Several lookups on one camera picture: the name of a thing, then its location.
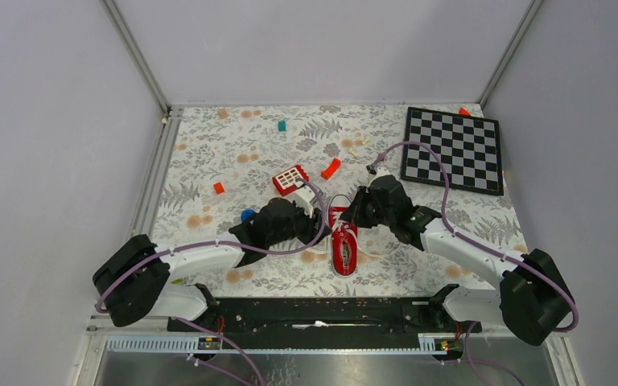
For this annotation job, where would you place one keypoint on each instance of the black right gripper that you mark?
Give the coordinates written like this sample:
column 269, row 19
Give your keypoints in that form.
column 354, row 214

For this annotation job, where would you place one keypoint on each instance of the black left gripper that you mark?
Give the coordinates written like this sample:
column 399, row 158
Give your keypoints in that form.
column 313, row 223

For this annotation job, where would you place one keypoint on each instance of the blue plastic toy piece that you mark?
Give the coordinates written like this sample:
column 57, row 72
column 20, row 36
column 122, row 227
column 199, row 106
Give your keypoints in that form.
column 248, row 215

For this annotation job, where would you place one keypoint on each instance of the red canvas sneaker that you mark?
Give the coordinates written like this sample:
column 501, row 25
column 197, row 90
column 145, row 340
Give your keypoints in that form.
column 343, row 237

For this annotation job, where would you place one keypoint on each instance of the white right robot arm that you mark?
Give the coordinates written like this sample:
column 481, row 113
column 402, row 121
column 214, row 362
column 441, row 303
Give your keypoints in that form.
column 528, row 294

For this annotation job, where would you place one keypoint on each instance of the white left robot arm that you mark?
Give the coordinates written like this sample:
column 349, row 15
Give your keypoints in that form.
column 138, row 280

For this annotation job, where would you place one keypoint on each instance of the red white window brick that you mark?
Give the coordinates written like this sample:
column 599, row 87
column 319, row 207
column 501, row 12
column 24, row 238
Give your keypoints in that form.
column 288, row 180

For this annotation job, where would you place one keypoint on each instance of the orange red curved block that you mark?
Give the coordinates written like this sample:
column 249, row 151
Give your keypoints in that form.
column 331, row 169

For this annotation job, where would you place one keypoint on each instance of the small orange cube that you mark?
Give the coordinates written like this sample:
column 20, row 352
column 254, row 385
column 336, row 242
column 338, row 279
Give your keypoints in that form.
column 219, row 188

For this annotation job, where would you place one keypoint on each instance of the floral patterned table mat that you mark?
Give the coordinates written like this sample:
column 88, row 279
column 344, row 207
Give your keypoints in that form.
column 242, row 148

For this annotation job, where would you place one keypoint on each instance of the black grey chessboard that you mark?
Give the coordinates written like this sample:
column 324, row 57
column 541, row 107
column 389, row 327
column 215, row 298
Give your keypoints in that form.
column 469, row 148

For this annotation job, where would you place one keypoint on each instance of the orange block behind chessboard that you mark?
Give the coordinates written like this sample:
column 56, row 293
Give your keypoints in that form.
column 464, row 112

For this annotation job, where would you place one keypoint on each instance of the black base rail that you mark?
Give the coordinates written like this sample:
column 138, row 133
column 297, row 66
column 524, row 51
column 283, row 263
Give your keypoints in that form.
column 332, row 323

